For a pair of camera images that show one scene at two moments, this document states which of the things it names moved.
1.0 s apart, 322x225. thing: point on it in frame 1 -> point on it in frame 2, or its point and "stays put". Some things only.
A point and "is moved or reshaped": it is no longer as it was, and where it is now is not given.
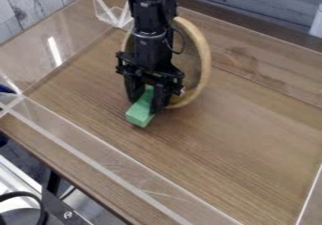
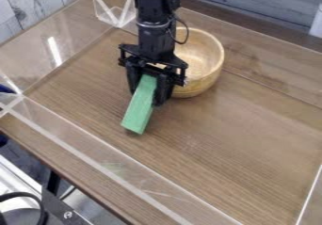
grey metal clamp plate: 59,209 stays put
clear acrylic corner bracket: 116,16 stays put
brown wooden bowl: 193,61 is moved or reshaped
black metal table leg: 54,183 stays put
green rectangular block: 140,113 is moved or reshaped
